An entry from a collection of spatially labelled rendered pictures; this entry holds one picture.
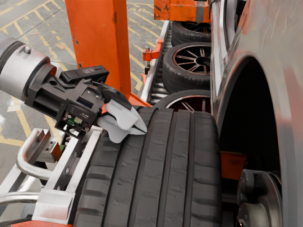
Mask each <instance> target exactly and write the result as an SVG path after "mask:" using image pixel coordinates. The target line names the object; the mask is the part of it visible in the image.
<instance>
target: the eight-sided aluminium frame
mask: <svg viewBox="0 0 303 227"><path fill-rule="evenodd" d="M104 130H105V129H104V128H102V127H96V126H92V127H91V129H90V131H89V132H87V131H85V130H83V131H85V132H86V134H85V136H84V138H83V139H82V141H80V140H78V139H76V138H74V137H72V138H71V139H70V141H69V143H68V145H67V147H66V149H65V150H64V152H63V154H62V156H61V158H60V159H59V161H58V163H57V165H56V167H55V169H54V171H53V173H52V175H51V176H50V178H49V180H48V182H47V184H46V185H45V187H44V188H42V189H41V192H40V195H39V198H38V200H37V202H36V207H35V210H34V213H33V216H32V220H39V221H45V222H53V223H59V224H66V225H68V224H70V225H73V223H74V219H75V215H76V212H77V207H78V203H79V199H80V196H81V194H82V189H83V185H84V182H85V180H86V176H87V172H88V170H89V168H90V164H91V161H92V158H93V156H94V153H95V150H96V148H97V145H98V143H99V141H100V138H101V136H102V134H103V132H104ZM86 142H88V144H87V146H86V148H85V150H84V152H83V155H82V156H81V159H80V161H79V163H78V165H77V167H76V169H75V171H74V174H73V176H72V178H71V180H70V182H69V184H68V187H67V189H66V191H63V190H64V187H65V185H66V183H67V181H68V179H69V177H68V174H69V172H70V170H71V168H72V166H73V164H74V162H75V159H76V158H79V156H80V154H81V152H82V150H83V148H84V146H85V143H86Z"/></svg>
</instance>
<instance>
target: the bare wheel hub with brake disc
mask: <svg viewBox="0 0 303 227"><path fill-rule="evenodd" d="M257 184H258V189H257V191H256V194H255V196H254V199H253V201H252V203H251V204H250V203H242V204H241V206H240V208H239V212H238V215H237V220H239V219H243V220H244V224H245V227H282V192H281V179H280V178H279V177H278V176H277V175H275V174H272V173H260V174H258V175H257Z"/></svg>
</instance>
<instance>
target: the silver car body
mask: <svg viewBox="0 0 303 227"><path fill-rule="evenodd" d="M210 19H211V62H210V99H211V115H212V116H213V117H214V119H215V121H216V117H217V113H218V109H219V105H220V101H221V97H222V94H223V90H224V87H225V84H226V81H227V79H228V76H229V73H230V71H231V69H232V67H233V65H234V63H235V61H236V60H237V58H238V57H239V56H240V55H241V54H242V53H244V52H246V51H251V52H253V53H254V54H256V56H257V57H258V58H259V59H260V61H261V63H262V65H263V67H264V69H265V72H266V75H267V78H268V82H269V85H270V89H271V93H272V98H273V102H274V107H275V115H276V121H277V128H278V136H279V145H280V159H281V171H282V188H283V220H284V227H303V0H215V2H213V3H212V5H211V14H210Z"/></svg>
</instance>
